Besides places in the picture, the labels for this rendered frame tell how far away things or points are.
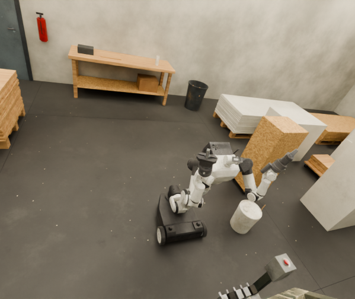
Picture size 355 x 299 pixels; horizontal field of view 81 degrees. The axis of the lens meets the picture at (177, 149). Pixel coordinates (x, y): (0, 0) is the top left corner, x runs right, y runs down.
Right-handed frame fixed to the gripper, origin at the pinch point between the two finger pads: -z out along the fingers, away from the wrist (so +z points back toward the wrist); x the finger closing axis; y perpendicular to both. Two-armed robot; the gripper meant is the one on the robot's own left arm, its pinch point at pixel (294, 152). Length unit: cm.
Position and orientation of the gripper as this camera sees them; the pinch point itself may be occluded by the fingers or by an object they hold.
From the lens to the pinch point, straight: 169.8
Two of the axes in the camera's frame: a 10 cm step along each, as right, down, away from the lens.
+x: -5.6, 2.1, -8.0
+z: -4.9, 6.9, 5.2
